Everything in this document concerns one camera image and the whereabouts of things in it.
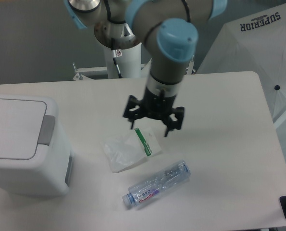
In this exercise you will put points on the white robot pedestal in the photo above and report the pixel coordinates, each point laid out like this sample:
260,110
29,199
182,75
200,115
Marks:
122,54

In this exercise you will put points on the white umbrella with lettering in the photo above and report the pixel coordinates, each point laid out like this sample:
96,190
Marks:
255,43

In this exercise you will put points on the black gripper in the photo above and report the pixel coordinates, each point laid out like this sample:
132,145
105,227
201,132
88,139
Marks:
155,107

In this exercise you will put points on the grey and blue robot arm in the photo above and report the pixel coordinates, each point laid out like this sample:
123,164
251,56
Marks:
166,28

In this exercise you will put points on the clear plastic water bottle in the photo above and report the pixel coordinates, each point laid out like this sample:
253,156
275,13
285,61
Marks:
158,183

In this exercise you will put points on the white trash can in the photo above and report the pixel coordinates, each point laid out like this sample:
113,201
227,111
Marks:
36,156

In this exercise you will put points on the clear plastic bag green label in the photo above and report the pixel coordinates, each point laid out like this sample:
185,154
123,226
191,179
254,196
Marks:
130,149

